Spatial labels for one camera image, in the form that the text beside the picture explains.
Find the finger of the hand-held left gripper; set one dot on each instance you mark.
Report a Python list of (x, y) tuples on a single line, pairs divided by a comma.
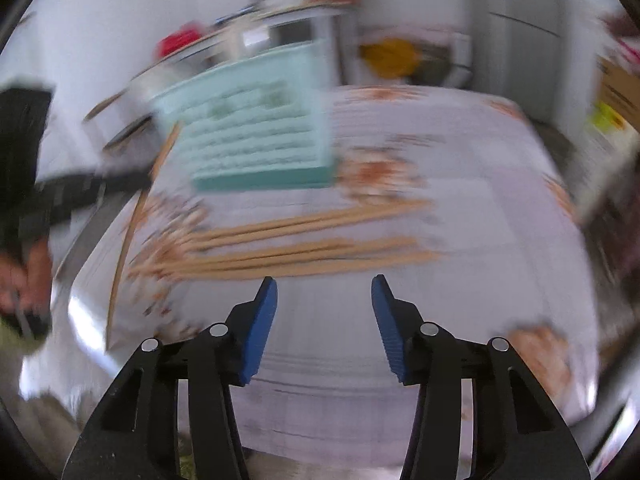
[(90, 190)]

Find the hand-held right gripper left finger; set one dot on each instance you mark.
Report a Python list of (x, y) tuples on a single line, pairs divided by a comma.
[(260, 320)]

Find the red container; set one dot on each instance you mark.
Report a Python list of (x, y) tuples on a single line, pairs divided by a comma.
[(177, 44)]

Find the wooden chopstick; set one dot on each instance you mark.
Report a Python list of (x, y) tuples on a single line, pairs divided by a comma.
[(116, 285)]

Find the teal star-pattern utensil holder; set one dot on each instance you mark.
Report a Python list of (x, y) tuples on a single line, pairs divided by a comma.
[(250, 130)]

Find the grey refrigerator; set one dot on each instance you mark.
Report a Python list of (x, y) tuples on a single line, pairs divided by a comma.
[(525, 60)]

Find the large printed cardboard box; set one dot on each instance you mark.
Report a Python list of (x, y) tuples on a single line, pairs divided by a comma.
[(622, 85)]

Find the pile of wooden chopsticks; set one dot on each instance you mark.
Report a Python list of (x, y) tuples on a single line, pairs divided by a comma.
[(300, 252)]

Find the white desk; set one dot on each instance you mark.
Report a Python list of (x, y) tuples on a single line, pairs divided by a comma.
[(235, 40)]

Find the person's left hand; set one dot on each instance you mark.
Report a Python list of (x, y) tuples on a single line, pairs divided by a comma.
[(35, 270)]

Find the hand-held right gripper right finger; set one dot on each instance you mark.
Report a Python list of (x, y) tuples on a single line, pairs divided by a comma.
[(387, 320)]

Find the yellow-green rice bag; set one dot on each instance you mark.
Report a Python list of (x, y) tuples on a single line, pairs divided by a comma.
[(605, 117)]

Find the yellow bag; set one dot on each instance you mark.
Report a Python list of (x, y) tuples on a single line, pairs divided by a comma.
[(390, 57)]

